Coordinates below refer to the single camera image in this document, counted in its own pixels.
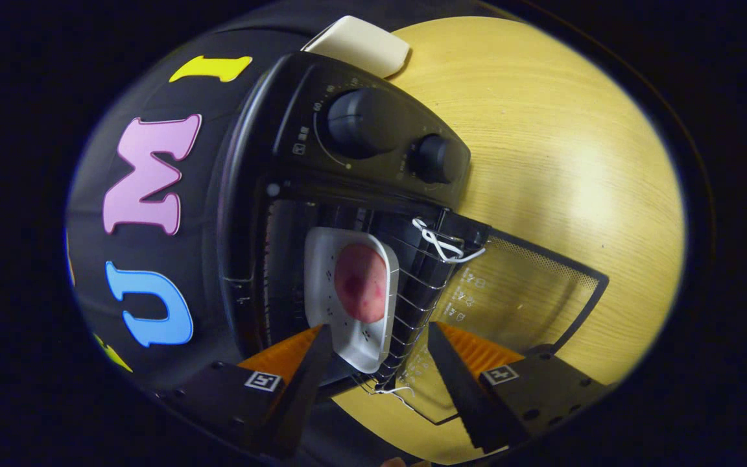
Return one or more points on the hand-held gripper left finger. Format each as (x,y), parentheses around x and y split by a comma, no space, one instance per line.
(302,389)

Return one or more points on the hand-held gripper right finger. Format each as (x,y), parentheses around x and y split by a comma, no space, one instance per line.
(461,389)

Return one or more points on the white foam food tray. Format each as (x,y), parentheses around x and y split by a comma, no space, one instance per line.
(321,292)

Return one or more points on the pink raw meat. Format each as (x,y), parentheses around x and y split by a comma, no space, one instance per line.
(362,285)

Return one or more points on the black toaster oven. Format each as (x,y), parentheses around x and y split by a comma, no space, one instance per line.
(270,130)

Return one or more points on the white pop-up toaster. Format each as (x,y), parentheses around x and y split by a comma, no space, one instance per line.
(360,45)

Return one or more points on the black backdrop cloth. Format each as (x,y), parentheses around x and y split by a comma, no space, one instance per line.
(88,259)

